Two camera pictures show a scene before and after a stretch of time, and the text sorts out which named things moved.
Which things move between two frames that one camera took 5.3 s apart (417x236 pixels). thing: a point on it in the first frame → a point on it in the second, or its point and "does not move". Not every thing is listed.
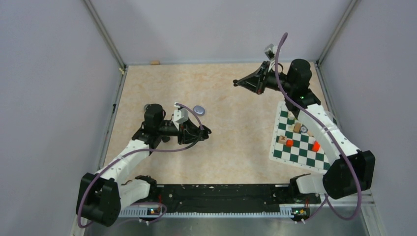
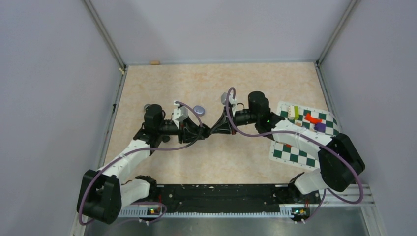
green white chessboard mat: (291, 142) does not move
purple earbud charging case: (198, 110) does not move
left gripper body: (183, 133) does not move
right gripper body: (269, 81) → (240, 117)
